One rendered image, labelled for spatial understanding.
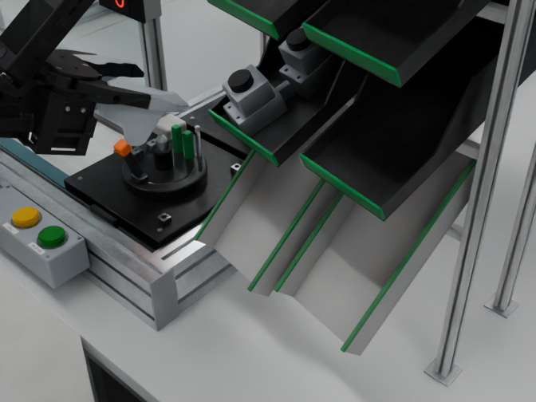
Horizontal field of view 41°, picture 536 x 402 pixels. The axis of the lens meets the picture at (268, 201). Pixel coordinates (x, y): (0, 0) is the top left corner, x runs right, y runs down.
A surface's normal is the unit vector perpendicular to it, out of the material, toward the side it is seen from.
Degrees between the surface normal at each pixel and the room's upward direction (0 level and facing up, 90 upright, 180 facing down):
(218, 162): 0
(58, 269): 90
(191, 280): 90
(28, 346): 0
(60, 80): 71
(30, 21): 38
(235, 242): 45
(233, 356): 0
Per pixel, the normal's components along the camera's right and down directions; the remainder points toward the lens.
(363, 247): -0.56, -0.29
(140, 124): 0.36, 0.46
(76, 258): 0.74, 0.41
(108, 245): 0.00, -0.79
